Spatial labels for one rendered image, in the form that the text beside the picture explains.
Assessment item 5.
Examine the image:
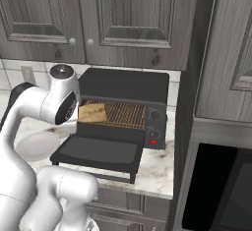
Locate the black toaster oven temperature knob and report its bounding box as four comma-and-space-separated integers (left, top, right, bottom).
148, 107, 162, 121

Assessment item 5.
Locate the grey wall socket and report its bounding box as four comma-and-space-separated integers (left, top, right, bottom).
21, 65, 36, 86

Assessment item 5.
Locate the black toaster oven door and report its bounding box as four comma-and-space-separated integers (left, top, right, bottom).
49, 133, 146, 185

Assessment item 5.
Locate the black toaster oven timer knob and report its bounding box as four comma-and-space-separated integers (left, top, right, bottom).
145, 126, 161, 141

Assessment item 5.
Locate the wire toaster oven rack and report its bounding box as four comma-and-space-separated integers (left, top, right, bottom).
78, 99, 148, 131

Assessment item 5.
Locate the white plate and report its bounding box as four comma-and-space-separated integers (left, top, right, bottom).
14, 131, 62, 163

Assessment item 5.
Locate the black toaster oven door handle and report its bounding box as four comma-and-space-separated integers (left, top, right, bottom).
89, 171, 136, 185

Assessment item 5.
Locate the black built-in oven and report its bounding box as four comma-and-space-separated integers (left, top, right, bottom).
181, 143, 252, 231

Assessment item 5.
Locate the grey drawer front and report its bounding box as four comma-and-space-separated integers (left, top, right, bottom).
86, 187, 172, 231

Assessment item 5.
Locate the black toaster oven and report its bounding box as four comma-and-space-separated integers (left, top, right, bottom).
49, 67, 170, 185

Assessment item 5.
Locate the grey wood cupboard door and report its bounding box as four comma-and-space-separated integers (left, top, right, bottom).
77, 0, 200, 72
0, 0, 87, 65

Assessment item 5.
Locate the tan rectangular slab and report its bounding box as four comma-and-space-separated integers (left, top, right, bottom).
78, 101, 108, 124

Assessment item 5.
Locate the tall grey wood cupboard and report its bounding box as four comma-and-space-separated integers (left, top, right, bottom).
194, 0, 252, 124

